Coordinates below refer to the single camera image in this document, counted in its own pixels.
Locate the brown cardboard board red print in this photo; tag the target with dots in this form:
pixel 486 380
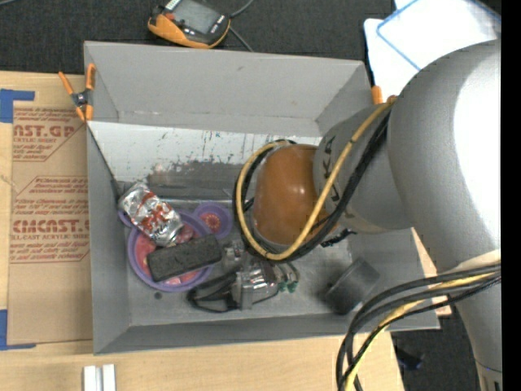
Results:
pixel 49 291

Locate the grey metal bin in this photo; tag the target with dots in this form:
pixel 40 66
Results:
pixel 211 88

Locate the purple plate with red pattern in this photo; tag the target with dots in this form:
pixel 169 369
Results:
pixel 138 255

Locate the dark flat block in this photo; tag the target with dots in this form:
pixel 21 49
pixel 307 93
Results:
pixel 184 257

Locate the dark grey cylinder cup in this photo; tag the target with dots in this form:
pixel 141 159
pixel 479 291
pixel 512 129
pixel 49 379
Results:
pixel 353 285

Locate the black sunglasses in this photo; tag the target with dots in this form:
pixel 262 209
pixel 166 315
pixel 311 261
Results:
pixel 211 300

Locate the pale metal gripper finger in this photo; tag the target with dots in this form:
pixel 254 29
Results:
pixel 233 252
pixel 244 292

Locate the crushed silver and red can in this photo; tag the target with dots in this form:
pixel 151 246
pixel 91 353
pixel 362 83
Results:
pixel 150 214

